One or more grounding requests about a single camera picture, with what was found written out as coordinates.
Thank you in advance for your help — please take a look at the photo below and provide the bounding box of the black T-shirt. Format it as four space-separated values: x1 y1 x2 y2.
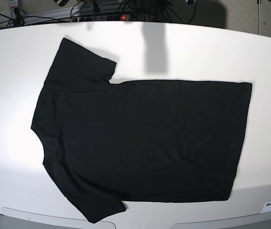
31 39 252 223

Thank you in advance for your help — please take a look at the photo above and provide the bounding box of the grey power strip red switch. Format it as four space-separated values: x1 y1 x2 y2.
72 14 130 22

